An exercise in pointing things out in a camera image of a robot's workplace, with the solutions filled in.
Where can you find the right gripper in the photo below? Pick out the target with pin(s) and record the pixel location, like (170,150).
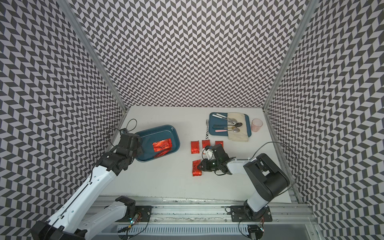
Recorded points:
(205,166)

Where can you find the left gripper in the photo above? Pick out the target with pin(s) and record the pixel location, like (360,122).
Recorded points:
(139,150)

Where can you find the red tea bag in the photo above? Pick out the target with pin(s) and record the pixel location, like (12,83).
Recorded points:
(195,171)
(160,154)
(162,145)
(221,143)
(195,147)
(206,143)

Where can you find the teal storage box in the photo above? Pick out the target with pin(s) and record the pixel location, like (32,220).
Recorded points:
(156,134)

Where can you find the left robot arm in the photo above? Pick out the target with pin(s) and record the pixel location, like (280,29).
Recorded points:
(68,223)

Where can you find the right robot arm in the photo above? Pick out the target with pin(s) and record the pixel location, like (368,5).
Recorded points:
(268,179)

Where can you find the striped straw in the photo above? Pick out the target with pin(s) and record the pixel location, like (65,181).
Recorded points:
(207,129)

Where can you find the teal cutlery tray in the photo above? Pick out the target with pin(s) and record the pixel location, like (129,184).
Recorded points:
(219,120)

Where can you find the beige cloth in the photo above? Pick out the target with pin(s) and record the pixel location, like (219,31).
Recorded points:
(241,134)

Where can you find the black spoon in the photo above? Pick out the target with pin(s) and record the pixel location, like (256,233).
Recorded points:
(228,125)

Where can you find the pink plastic cup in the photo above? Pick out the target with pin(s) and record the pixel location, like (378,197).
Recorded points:
(256,125)

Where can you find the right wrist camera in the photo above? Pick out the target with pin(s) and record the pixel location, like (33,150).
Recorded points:
(207,153)

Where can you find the pink handled spoon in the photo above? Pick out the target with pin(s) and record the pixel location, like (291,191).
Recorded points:
(233,129)

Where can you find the white handled spoon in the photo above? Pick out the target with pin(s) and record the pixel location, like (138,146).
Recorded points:
(232,121)

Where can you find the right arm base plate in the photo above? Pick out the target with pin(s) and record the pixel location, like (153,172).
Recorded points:
(242,214)

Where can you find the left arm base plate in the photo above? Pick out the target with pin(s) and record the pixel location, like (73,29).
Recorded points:
(142,212)

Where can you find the aluminium front rail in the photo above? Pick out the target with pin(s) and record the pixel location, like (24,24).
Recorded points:
(196,211)

